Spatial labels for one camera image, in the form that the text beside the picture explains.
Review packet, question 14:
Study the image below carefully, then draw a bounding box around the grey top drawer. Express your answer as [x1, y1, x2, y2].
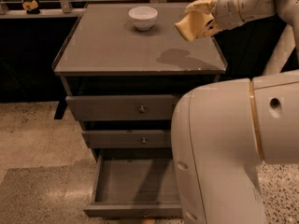
[66, 94, 178, 121]

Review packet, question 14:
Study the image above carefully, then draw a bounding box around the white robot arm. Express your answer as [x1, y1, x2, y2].
[171, 0, 299, 224]

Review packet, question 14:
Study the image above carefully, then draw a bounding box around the white ceramic bowl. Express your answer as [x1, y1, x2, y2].
[128, 7, 158, 31]

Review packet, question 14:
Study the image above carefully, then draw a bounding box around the grey drawer cabinet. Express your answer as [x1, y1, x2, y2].
[51, 2, 228, 161]

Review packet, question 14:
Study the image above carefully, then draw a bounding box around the small yellow black object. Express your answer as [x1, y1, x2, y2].
[22, 0, 40, 14]

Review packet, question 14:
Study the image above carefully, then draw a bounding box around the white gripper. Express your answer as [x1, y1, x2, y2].
[185, 0, 242, 38]

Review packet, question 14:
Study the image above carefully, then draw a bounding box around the grey middle drawer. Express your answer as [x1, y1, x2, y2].
[82, 130, 171, 148]

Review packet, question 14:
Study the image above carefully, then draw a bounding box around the grey open bottom drawer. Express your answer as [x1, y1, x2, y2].
[84, 147, 181, 218]

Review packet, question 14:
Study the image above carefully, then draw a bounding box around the yellow sponge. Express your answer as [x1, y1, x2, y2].
[175, 11, 213, 41]

